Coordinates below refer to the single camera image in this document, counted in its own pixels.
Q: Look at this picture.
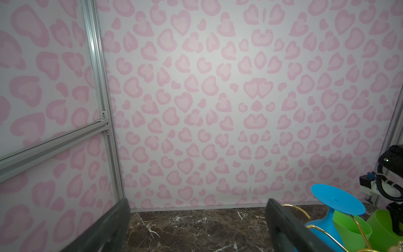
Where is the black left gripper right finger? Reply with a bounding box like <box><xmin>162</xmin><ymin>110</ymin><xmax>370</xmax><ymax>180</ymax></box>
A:
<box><xmin>265</xmin><ymin>198</ymin><xmax>334</xmax><ymax>252</ymax></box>

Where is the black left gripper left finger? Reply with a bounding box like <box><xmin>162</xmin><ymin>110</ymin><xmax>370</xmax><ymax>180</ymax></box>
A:
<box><xmin>63</xmin><ymin>198</ymin><xmax>131</xmax><ymax>252</ymax></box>

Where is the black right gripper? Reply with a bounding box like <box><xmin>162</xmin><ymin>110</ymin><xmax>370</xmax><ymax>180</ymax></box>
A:
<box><xmin>386</xmin><ymin>202</ymin><xmax>403</xmax><ymax>236</ymax></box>

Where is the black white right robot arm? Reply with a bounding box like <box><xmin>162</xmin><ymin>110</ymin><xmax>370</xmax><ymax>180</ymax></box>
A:
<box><xmin>375</xmin><ymin>145</ymin><xmax>403</xmax><ymax>236</ymax></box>

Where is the blue wine glass rear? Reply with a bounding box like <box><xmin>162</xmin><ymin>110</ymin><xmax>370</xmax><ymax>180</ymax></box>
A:
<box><xmin>305</xmin><ymin>184</ymin><xmax>366</xmax><ymax>252</ymax></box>

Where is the gold wire wine glass rack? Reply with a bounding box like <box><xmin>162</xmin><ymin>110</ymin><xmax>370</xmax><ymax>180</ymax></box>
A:
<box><xmin>281</xmin><ymin>204</ymin><xmax>403</xmax><ymax>252</ymax></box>

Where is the aluminium frame corner post left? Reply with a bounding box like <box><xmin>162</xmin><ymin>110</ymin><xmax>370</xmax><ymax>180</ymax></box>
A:
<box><xmin>79</xmin><ymin>1</ymin><xmax>124</xmax><ymax>201</ymax></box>

